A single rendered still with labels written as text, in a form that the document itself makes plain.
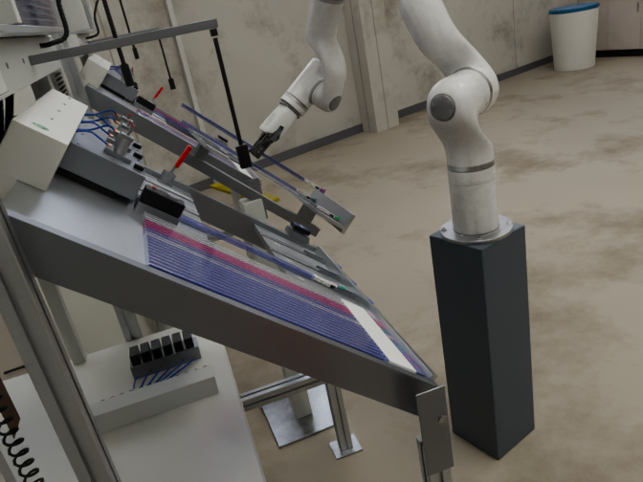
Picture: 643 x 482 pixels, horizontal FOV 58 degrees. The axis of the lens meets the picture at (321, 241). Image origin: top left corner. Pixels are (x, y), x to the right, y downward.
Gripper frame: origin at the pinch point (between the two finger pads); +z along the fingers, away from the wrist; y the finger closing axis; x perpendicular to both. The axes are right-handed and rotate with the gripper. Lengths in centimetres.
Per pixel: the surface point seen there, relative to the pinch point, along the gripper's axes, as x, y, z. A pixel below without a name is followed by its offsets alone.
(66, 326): -18, 27, 64
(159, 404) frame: 0, 60, 55
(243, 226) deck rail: 1.8, 26.9, 17.9
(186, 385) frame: 2, 60, 48
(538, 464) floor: 107, 59, 19
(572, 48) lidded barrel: 333, -399, -327
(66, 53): -53, 60, 9
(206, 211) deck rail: -8.2, 26.7, 20.5
